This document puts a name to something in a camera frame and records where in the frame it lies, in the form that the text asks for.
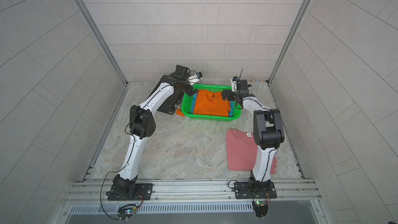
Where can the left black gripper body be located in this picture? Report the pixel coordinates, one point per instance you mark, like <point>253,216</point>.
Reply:
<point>183,85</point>

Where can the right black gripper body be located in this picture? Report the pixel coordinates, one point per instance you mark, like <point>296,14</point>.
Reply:
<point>238,96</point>

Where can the blue t-shirt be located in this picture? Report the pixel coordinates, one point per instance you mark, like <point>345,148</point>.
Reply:
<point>194,104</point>

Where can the orange t-shirt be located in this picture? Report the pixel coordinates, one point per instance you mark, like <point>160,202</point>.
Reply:
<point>213,102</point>

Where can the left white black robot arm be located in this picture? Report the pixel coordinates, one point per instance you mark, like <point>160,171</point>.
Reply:
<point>142,125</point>

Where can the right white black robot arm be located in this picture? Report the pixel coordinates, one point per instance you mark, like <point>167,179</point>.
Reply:
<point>268,130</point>

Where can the green plastic basket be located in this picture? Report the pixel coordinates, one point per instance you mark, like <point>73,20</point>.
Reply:
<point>208,104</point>

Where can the pink folded t-shirt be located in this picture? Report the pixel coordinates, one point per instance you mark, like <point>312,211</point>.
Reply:
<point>241,150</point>

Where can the small orange object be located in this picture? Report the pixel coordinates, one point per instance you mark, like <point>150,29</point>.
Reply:
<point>180,113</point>

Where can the black hard case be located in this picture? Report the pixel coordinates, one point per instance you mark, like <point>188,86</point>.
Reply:
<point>170,105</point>

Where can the right green circuit board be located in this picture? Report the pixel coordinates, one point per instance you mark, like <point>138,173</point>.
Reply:
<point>260,208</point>

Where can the green circuit board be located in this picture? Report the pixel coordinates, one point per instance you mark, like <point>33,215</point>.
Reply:
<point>260,208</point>
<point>127,211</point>

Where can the left green circuit board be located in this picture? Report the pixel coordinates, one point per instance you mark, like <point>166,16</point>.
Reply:
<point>127,211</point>

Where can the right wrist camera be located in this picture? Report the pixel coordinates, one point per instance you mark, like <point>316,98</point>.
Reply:
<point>234,82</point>

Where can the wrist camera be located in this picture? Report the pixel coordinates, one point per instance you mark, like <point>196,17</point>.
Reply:
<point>196,78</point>
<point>234,82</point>

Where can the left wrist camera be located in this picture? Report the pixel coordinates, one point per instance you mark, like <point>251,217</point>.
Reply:
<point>196,78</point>

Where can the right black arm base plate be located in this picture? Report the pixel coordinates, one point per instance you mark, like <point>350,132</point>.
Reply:
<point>246,190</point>

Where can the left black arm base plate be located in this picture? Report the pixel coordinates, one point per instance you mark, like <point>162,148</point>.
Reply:
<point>130,192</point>

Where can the aluminium mounting rail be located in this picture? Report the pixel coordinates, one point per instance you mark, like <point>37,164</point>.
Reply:
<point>191,190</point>

